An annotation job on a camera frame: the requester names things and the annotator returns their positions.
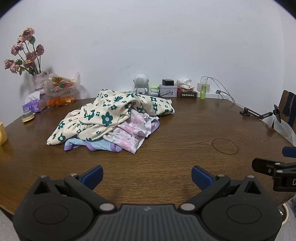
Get blue purple trimmed garment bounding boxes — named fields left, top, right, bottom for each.
left=64, top=138, right=122, bottom=153

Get small black box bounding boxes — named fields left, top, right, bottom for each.
left=162, top=79, right=175, bottom=86

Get purple tissue pack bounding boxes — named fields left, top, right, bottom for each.
left=22, top=91, right=46, bottom=113

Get lace wrapped vase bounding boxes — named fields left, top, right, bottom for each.
left=33, top=71, right=49, bottom=92

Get white charging cables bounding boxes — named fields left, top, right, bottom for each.
left=200, top=75, right=246, bottom=108

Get yellow box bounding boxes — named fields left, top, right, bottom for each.
left=0, top=122, right=8, bottom=145

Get white metal tin box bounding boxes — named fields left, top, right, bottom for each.
left=159, top=85, right=178, bottom=97

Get white robot speaker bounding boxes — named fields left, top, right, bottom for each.
left=133, top=74, right=149, bottom=95

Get pink floral satin garment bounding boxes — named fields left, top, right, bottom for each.
left=103, top=109, right=159, bottom=154

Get green spray bottle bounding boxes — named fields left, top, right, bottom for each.
left=200, top=79, right=207, bottom=100

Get green white small boxes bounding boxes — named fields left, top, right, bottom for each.
left=150, top=86, right=159, bottom=97

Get black tissue box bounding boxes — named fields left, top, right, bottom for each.
left=177, top=79, right=197, bottom=98

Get white power charger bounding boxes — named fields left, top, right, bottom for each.
left=197, top=82, right=212, bottom=95

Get dried pink rose bouquet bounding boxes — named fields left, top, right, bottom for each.
left=4, top=27, right=45, bottom=76

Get wooden chair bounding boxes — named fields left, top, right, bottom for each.
left=272, top=90, right=296, bottom=146

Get cream green floral garment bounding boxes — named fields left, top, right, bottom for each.
left=46, top=89, right=175, bottom=145

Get plastic bag of snacks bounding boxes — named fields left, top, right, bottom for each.
left=41, top=72, right=81, bottom=108

